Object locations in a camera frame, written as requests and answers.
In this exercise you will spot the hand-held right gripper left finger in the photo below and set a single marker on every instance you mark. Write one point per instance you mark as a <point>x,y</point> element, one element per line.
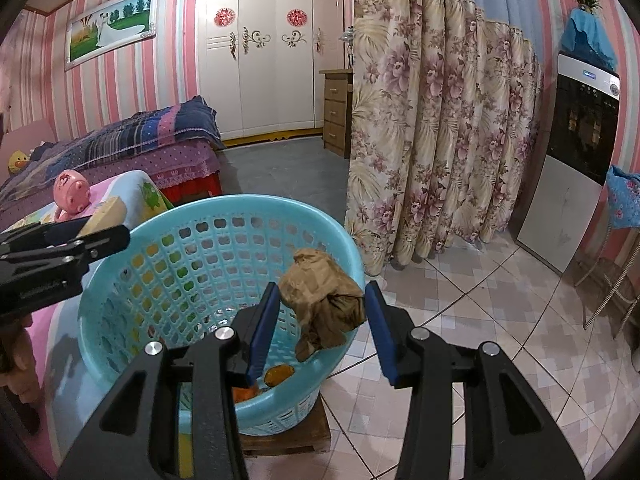
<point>262,330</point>

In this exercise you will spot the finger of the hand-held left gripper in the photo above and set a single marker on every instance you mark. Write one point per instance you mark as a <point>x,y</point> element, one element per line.
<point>107,240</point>
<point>62,229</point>

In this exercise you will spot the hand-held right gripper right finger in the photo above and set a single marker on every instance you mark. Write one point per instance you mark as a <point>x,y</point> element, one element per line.
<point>382,335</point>

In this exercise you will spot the small orange fruit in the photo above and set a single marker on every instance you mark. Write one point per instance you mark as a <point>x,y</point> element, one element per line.
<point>277,375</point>

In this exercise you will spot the orange peel piece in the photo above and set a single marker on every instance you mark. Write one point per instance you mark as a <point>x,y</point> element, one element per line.
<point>245,393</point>

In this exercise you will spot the brown paper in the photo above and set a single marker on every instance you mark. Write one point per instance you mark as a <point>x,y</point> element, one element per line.
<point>320,290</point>

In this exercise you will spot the light blue plastic basket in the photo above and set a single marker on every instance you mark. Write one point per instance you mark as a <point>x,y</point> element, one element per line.
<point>225,206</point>

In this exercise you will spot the person's left hand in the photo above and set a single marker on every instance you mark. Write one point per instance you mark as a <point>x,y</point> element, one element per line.
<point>22,365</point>

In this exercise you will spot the cartoon bird printed tablecloth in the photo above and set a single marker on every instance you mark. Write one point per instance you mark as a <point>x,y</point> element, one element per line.
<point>65,360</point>

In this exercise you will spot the yellow duck plush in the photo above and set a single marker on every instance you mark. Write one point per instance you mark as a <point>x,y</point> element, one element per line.
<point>18,162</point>

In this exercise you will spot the striped purple blue blanket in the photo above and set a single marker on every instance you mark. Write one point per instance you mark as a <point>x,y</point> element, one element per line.
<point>125,135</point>

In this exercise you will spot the pink bed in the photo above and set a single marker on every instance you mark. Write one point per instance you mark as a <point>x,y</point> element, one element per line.
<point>185,165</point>

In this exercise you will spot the wooden stool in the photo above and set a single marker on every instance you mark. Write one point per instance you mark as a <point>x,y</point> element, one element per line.
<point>300,435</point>

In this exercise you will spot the framed wedding picture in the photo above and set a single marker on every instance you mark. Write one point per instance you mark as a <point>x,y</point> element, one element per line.
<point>110,27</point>

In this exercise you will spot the blue floral curtain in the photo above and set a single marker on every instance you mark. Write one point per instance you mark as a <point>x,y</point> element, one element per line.
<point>440,135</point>

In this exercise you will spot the white black water dispenser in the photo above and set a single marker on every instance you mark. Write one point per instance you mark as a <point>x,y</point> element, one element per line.
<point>560,210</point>

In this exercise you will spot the wooden desk with drawers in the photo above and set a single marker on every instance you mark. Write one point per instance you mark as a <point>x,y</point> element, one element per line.
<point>337,110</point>

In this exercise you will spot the white wardrobe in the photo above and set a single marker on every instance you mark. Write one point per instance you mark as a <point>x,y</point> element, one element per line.
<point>270,75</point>

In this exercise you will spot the metal rack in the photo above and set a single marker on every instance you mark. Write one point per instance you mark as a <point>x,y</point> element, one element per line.
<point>615,285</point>

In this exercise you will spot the blue floral cloth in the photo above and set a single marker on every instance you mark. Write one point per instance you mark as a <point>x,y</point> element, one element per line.
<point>625,195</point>

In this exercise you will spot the silver desk lamp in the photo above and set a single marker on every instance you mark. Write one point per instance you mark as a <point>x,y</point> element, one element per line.
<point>346,37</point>

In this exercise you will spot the blue cloth cover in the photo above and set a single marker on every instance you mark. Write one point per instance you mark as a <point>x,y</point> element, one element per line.
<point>587,40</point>

